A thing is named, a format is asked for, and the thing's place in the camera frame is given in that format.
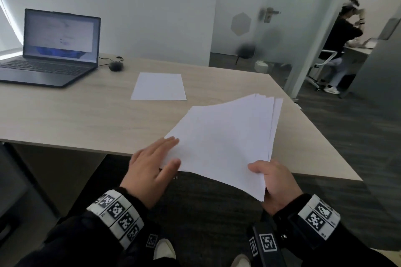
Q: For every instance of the fanned stack of white sheets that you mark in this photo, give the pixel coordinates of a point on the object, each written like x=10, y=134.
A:
x=225, y=141

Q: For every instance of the white office chair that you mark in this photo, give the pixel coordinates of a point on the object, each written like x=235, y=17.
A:
x=321, y=63

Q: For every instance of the person's left forearm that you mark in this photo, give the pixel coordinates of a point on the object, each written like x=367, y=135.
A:
x=81, y=245

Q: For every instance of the white hexagon sticker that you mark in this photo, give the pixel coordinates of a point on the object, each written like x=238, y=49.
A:
x=241, y=24

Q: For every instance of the person's left hand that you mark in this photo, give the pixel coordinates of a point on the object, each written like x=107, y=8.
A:
x=144, y=176

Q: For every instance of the single white paper sheet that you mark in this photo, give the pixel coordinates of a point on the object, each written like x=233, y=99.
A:
x=159, y=86

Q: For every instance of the person's white shoe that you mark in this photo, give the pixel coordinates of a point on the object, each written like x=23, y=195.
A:
x=164, y=248
x=241, y=261

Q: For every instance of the person's right forearm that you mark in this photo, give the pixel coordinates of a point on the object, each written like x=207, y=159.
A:
x=338, y=248

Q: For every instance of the person's left thumb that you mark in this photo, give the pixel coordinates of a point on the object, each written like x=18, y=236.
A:
x=170, y=168

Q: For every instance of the person's right thumb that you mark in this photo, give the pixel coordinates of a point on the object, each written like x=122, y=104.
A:
x=257, y=167

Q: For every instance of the dark grey laptop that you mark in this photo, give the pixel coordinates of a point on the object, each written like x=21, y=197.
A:
x=53, y=47

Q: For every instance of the person's right hand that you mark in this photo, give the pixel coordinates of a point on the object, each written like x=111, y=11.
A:
x=280, y=185

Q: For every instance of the black wrist camera with markers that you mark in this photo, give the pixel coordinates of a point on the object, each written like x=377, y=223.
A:
x=266, y=243
x=152, y=240

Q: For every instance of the white marker wristband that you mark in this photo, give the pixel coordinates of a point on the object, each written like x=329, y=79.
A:
x=117, y=216
x=319, y=215

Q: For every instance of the black computer mouse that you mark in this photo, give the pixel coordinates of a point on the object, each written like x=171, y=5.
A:
x=115, y=66

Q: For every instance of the white background desk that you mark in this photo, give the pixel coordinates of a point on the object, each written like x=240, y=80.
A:
x=360, y=49

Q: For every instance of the white waste bin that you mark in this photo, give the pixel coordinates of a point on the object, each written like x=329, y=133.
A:
x=262, y=66

